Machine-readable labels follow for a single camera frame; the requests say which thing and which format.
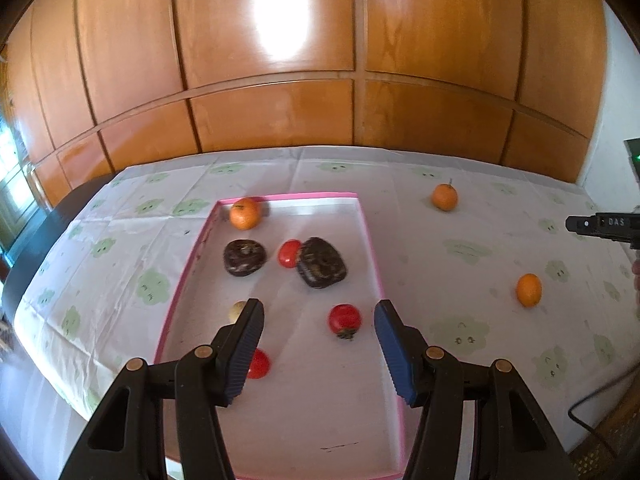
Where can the red tomato with calyx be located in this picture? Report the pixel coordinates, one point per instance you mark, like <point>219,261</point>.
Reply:
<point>344,320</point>

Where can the white printed tablecloth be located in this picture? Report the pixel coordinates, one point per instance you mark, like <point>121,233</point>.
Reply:
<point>125,240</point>

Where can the wooden panelled wardrobe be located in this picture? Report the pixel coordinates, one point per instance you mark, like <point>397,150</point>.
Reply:
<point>275,120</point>

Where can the wooden glazed door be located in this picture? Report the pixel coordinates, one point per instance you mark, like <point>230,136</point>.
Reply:
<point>7,175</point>

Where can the yellow patterned cloth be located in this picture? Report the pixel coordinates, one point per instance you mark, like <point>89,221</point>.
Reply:
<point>615,435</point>

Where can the pink shallow cardboard tray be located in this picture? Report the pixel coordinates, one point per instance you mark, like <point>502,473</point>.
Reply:
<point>300,410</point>

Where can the dark brown wrinkled fruit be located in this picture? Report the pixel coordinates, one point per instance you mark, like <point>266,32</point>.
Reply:
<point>243,258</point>
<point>322,262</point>

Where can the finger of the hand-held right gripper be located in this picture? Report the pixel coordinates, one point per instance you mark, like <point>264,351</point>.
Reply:
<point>595,223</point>

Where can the tangerine with stem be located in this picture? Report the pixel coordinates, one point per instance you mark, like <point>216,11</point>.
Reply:
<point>245,213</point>
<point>444,197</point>

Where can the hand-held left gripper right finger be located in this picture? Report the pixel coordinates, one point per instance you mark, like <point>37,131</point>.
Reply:
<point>395,355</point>

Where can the small beige round fruit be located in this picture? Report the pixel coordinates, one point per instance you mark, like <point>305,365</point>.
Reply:
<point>236,311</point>

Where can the dark table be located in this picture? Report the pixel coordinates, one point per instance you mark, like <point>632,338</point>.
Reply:
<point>65,205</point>

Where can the smooth orange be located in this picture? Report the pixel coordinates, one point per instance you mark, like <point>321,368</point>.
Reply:
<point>529,290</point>

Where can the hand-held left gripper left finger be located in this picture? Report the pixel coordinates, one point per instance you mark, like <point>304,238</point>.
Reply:
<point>245,350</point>

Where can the person's right hand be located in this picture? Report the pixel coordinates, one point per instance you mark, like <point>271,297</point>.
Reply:
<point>636,275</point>

